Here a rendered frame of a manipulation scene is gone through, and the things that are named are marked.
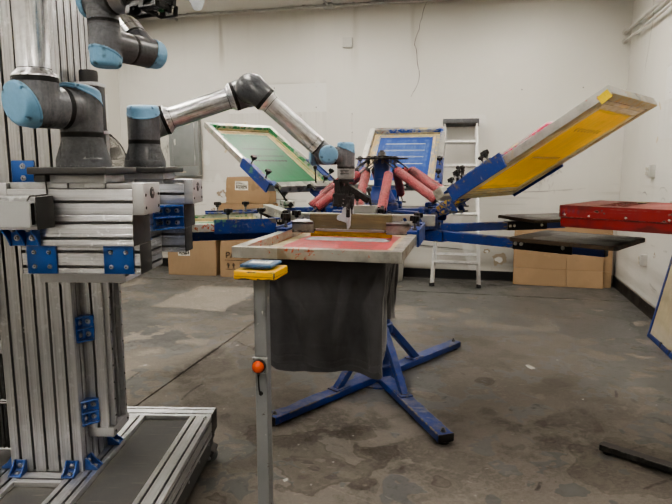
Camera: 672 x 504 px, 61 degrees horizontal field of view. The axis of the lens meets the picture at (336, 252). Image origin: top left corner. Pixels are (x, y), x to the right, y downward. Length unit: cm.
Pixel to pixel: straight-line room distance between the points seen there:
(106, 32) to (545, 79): 553
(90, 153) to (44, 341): 69
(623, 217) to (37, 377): 218
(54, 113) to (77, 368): 86
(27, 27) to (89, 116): 26
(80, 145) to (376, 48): 525
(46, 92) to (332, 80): 529
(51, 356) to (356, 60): 529
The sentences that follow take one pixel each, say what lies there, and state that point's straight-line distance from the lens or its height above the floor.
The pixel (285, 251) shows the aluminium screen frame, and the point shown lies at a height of 98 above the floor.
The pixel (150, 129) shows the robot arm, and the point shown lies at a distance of 227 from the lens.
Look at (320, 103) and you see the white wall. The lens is 680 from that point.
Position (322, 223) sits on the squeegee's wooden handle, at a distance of 249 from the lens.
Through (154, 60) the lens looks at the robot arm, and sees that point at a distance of 166.
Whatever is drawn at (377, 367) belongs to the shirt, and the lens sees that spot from 205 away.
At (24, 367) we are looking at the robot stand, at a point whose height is 60.
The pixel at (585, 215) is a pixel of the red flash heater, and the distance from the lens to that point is 250.
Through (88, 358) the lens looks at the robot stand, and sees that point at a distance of 217.
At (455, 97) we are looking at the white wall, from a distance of 659.
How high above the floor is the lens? 126
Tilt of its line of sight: 8 degrees down
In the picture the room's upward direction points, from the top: straight up
